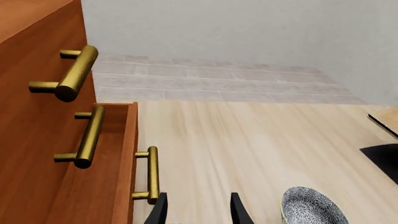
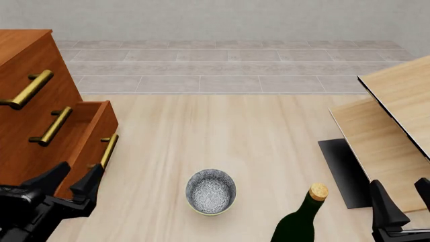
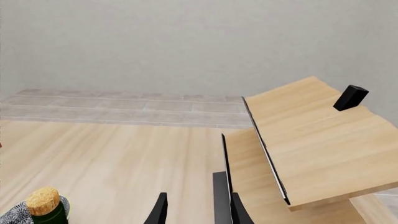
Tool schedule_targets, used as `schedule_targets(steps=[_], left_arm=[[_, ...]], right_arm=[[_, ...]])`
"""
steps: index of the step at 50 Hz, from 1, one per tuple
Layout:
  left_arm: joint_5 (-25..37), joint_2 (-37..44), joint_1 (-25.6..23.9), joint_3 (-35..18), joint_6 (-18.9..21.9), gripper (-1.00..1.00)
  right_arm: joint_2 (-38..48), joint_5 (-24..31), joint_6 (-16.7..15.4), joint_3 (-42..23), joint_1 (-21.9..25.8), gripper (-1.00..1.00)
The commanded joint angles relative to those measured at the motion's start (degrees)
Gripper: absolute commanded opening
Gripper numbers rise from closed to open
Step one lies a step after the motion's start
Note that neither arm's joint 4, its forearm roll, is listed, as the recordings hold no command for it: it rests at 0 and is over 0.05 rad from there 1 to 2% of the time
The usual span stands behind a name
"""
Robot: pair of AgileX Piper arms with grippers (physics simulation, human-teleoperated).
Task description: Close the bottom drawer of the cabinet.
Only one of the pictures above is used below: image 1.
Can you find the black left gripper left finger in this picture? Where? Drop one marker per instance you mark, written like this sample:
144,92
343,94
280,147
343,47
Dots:
160,210

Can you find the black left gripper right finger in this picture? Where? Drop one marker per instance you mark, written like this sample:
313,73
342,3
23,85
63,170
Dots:
237,210

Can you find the flat black stove plate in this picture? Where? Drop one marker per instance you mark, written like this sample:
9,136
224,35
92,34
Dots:
384,158

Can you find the wooden cabinet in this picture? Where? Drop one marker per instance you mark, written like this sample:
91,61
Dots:
28,130

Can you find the pale flat board black edge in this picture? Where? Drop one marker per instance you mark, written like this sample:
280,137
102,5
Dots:
387,117

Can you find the black white patterned bowl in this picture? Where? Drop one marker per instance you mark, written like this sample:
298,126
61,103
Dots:
311,207

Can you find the open wooden drawer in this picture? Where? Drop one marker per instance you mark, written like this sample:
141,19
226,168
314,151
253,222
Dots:
105,186

